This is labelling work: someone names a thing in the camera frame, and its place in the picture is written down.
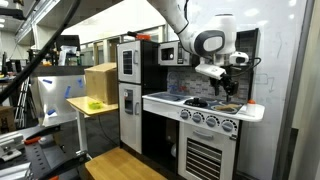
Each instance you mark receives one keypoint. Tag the blue tape strip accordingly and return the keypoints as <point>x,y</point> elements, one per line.
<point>51,111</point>
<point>67,91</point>
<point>47,81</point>
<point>80,82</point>

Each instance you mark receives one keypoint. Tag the green plastic item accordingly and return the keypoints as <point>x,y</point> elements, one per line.
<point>95,105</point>

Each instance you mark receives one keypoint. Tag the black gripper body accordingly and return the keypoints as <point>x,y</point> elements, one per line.
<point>228,83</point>

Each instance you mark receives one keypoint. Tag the white toy oven door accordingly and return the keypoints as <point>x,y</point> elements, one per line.
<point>187,133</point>

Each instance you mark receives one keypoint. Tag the toy microwave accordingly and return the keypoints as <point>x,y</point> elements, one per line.
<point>160,45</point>

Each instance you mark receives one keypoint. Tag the grey stove knob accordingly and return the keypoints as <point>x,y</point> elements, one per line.
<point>185,114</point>
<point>228,125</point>
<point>197,117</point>
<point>211,121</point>

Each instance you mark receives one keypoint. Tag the black toy pan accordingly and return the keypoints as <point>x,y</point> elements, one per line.
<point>196,102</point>

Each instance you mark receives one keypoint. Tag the round pot under sink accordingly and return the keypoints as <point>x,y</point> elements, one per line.
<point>173,150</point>

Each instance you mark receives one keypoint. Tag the toy faucet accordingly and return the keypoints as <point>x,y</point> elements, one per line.
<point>172,87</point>

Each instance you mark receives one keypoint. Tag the white fridge door with dispenser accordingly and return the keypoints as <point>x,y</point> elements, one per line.
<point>130,133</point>

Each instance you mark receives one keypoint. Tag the black monitor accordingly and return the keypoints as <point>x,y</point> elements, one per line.
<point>68,40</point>

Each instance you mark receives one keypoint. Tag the wooden platform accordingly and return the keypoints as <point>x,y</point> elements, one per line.
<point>117,165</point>

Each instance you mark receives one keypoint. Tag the orange strainer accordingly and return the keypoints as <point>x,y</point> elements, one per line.
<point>143,37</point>

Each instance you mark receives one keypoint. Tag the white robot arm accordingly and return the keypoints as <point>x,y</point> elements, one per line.
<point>173,13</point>

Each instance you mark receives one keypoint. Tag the whiteboard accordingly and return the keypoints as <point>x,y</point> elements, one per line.
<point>276,66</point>

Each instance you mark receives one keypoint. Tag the white metal panel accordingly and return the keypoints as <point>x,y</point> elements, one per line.
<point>58,98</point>

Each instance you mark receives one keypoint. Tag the wooden spoon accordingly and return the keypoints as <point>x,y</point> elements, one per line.
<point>226,107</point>

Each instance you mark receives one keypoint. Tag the white fridge door with chalkboard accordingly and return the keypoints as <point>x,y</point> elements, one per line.
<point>134,73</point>

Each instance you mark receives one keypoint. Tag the wooden side table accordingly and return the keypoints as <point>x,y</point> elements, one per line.
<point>81,104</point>

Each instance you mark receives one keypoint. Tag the small cardboard box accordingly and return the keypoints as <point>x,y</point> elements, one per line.
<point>6,118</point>

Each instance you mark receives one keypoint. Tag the folded tripod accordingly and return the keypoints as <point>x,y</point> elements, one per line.
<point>22,103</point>

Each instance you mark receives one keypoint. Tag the white bottle with orange cap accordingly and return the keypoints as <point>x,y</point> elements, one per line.
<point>251,106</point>

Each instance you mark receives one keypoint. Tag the toy kitchen set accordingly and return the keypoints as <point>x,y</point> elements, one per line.
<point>150,73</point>

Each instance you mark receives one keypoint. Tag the grey toy sink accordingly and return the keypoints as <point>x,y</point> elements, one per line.
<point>167,96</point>

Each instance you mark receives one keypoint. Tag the large cardboard box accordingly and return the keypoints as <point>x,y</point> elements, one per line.
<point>101,83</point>

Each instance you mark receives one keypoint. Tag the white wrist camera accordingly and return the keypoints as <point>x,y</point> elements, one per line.
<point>210,71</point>

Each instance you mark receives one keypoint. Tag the black perforated bench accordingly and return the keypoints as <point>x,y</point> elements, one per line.
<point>43,160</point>

